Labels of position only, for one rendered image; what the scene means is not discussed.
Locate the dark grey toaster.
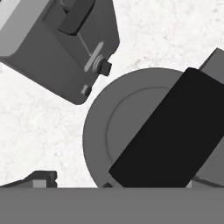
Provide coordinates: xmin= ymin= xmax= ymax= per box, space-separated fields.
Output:
xmin=0 ymin=0 xmax=121 ymax=106

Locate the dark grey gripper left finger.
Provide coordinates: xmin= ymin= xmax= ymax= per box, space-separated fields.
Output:
xmin=0 ymin=170 xmax=59 ymax=189

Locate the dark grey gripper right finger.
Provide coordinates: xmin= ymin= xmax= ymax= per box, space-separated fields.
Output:
xmin=185 ymin=176 xmax=224 ymax=189

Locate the grey kettle with black handle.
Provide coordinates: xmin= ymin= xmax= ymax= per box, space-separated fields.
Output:
xmin=82 ymin=47 xmax=224 ymax=189

